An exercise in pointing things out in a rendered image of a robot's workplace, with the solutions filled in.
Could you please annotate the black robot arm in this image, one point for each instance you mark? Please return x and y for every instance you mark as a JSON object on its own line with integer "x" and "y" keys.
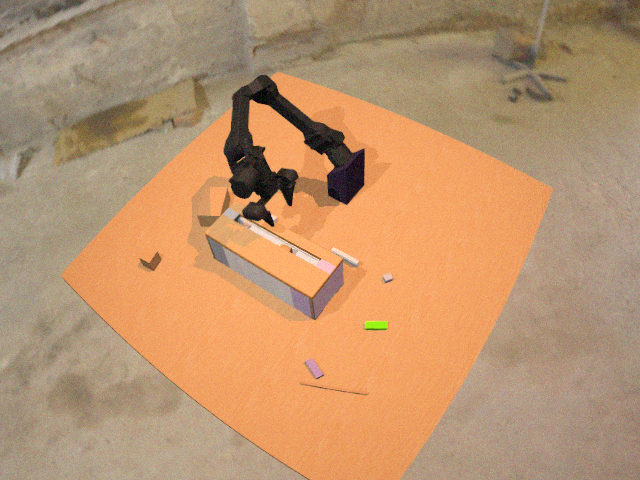
{"x": 239, "y": 143}

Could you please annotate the lime green rectangular block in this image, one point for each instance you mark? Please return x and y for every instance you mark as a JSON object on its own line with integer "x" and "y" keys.
{"x": 378, "y": 325}

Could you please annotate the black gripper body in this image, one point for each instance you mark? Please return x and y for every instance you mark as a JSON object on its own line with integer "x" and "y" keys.
{"x": 267, "y": 187}

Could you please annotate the small pink rectangular block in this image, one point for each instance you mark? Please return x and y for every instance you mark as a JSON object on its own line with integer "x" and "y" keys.
{"x": 314, "y": 368}

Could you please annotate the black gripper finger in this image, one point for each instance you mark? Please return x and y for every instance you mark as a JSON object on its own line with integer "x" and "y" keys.
{"x": 268, "y": 218}
{"x": 287, "y": 192}

